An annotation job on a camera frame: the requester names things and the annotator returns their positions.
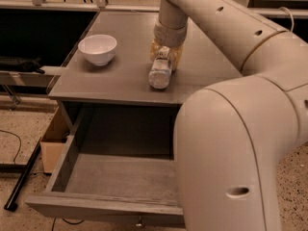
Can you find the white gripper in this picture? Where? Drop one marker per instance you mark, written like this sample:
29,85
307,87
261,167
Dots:
168,35

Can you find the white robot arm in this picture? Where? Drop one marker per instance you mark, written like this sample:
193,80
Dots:
230,136

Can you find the open grey top drawer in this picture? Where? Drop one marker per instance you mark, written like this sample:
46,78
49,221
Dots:
117,165

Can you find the metal drawer knob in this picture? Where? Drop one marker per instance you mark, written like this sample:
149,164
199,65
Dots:
140,223

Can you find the grey wooden cabinet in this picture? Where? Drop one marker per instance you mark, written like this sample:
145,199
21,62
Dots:
124,80

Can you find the white ceramic bowl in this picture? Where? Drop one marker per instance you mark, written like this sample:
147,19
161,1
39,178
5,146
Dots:
98,49

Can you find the black cloth item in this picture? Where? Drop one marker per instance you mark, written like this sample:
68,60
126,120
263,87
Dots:
20,65

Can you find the cardboard box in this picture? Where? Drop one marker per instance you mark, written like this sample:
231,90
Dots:
52,142

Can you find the black metal bar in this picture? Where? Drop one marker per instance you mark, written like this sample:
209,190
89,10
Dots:
24,171

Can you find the metal frame rail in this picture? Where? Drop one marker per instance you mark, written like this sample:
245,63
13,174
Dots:
80,7

